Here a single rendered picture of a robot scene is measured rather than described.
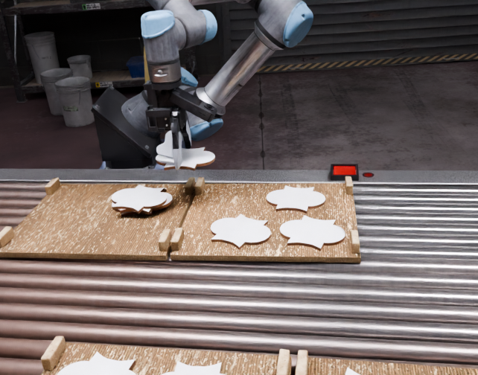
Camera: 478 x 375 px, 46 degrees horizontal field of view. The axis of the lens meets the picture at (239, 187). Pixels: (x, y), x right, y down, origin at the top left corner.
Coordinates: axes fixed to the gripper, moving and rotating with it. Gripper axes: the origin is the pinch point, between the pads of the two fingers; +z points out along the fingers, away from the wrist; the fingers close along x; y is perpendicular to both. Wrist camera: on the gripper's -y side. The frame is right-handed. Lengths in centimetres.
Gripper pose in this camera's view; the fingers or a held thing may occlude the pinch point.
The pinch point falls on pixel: (185, 158)
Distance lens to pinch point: 140.7
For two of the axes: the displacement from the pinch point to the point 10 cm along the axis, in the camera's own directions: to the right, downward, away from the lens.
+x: -1.4, 4.5, -8.8
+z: 0.8, 8.9, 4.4
